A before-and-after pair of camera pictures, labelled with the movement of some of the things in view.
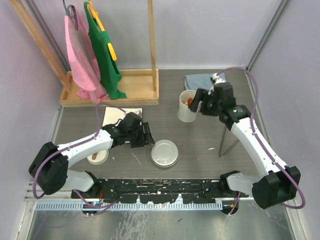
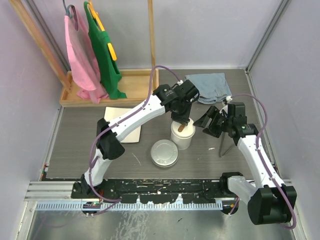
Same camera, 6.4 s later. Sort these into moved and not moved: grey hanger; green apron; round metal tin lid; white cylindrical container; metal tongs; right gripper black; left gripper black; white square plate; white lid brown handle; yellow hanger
Moved: left gripper black; white lid brown handle; right gripper black; white cylindrical container
Not moved: white square plate; metal tongs; yellow hanger; round metal tin lid; green apron; grey hanger
